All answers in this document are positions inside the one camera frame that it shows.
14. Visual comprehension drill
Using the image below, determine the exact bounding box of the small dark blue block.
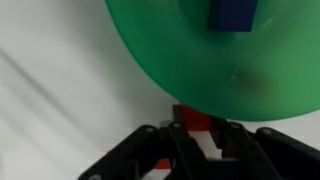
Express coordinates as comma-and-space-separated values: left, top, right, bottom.
206, 0, 259, 34

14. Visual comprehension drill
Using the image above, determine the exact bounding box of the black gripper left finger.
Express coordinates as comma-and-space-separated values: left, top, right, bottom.
77, 104, 209, 180

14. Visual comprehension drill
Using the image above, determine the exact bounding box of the green plastic bowl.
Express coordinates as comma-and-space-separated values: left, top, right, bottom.
104, 0, 320, 122

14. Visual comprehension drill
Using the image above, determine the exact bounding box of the small orange block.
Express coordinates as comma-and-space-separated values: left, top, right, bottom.
180, 104, 214, 132
155, 157, 172, 171

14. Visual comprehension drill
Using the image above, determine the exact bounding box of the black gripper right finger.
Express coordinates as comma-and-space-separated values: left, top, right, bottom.
212, 119, 320, 180

